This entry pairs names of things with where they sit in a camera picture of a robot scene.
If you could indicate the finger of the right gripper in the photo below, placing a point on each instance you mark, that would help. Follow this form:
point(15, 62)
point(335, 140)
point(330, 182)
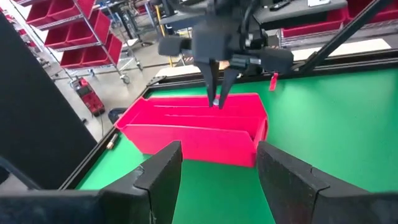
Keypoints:
point(228, 87)
point(213, 81)

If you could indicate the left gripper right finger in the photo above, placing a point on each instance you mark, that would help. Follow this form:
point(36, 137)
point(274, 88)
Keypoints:
point(289, 186)

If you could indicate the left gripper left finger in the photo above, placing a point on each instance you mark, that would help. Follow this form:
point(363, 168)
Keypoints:
point(155, 186)

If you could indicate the red plastic bin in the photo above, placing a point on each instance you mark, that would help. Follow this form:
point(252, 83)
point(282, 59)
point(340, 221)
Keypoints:
point(202, 140)

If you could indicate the green table mat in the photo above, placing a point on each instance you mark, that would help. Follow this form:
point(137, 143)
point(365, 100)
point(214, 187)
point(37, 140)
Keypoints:
point(326, 124)

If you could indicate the black remote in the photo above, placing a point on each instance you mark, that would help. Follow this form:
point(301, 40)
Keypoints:
point(280, 4)

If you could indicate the black clamp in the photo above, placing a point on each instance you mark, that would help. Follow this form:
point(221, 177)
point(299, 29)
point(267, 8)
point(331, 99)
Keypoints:
point(117, 114)

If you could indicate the dark grey desk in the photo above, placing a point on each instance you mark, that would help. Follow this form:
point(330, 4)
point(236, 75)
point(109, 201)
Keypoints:
point(301, 12)

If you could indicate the red storage bin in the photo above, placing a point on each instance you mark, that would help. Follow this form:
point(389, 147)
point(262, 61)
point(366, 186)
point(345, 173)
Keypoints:
point(311, 31)

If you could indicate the white phone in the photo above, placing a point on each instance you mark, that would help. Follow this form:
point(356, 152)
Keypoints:
point(318, 2)

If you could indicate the red floor device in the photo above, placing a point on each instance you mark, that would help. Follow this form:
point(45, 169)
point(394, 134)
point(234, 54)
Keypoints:
point(88, 96)

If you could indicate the black diagonal bar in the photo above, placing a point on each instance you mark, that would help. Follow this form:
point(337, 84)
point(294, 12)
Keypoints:
point(342, 35)

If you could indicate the black cabinet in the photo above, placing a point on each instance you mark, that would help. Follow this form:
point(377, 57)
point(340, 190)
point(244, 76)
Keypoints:
point(37, 109)

